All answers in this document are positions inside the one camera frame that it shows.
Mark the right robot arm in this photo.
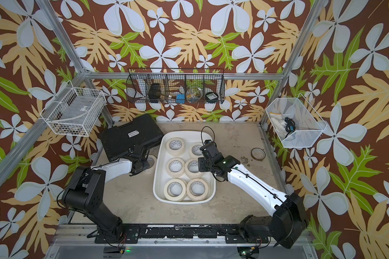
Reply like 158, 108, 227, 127
198, 140, 309, 249

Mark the black square item in basket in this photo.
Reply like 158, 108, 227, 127
205, 92, 219, 103

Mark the black wire basket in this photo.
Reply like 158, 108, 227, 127
125, 68, 225, 104

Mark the clear round container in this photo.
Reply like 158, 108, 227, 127
185, 86, 203, 103

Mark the thin tape ring on table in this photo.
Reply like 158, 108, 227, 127
251, 147, 266, 162

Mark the black cable in mesh basket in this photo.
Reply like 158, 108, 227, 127
284, 117, 297, 138

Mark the black box in basket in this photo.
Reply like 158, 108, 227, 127
148, 83, 162, 103

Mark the white mesh basket right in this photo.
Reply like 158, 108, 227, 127
266, 94, 327, 149

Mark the blue box in basket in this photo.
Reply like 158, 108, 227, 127
176, 94, 185, 104

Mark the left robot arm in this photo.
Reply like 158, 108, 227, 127
57, 145, 150, 243

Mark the black plastic tool case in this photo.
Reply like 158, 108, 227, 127
99, 114, 164, 161

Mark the white wire basket left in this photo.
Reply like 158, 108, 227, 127
40, 82, 107, 137

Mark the masking tape roll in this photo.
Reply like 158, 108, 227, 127
185, 158, 204, 179
166, 138, 185, 157
166, 158, 185, 178
187, 178, 209, 201
189, 142, 203, 159
164, 179, 187, 202
142, 154, 157, 175

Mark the white plastic storage tray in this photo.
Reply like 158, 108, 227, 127
153, 131, 216, 205

